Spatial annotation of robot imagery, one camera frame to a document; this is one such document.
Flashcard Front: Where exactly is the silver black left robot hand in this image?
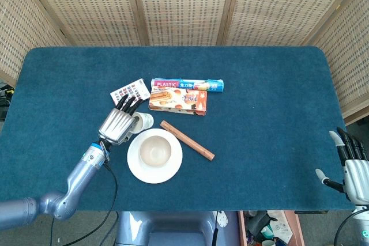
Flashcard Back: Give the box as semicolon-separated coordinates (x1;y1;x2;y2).
98;95;144;145

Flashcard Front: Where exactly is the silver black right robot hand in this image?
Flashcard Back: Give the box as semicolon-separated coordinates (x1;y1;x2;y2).
315;127;369;205

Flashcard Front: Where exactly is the small white flower-print paper cup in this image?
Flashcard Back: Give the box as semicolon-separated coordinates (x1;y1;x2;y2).
131;111;155;134

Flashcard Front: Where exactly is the off-white bowl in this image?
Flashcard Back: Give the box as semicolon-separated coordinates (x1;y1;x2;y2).
138;135;172;168

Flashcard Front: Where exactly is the white round plate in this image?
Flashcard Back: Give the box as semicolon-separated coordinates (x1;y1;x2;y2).
127;128;183;184

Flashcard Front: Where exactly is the small box with coloured squares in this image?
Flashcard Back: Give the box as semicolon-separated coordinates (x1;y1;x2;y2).
110;78;150;106

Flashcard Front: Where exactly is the orange biscuit box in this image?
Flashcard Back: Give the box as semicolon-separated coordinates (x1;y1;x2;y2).
148;88;208;116

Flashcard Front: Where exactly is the wooden rolling pin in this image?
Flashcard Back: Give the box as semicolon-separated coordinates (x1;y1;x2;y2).
160;120;216;161

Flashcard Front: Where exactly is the pink storage bin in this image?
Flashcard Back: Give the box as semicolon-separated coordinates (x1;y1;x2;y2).
238;210;305;246

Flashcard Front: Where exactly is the blue pink plastic wrap box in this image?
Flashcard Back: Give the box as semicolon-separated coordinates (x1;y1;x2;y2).
151;78;225;93

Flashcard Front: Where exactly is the white printed paper sheet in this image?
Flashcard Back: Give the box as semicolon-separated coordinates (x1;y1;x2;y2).
267;211;293;244

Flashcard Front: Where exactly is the dark blue tablecloth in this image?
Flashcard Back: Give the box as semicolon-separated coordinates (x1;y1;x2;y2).
0;46;355;212

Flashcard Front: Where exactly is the dark equipment beside table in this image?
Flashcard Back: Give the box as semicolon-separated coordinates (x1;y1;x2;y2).
0;83;15;122

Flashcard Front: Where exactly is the blue-grey robot torso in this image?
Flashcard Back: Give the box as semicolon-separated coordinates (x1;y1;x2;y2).
115;211;240;246

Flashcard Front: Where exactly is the woven wooden folding screen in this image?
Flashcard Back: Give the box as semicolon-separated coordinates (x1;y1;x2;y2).
0;0;369;126

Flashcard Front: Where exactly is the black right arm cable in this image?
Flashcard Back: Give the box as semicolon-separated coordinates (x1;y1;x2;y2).
334;207;364;246

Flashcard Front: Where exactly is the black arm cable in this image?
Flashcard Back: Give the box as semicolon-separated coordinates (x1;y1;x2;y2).
334;207;364;246
50;164;119;246

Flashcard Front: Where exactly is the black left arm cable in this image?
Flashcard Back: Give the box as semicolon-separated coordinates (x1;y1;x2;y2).
50;164;119;246

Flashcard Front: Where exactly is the white perforated bracket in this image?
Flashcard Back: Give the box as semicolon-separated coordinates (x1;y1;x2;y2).
216;211;229;229

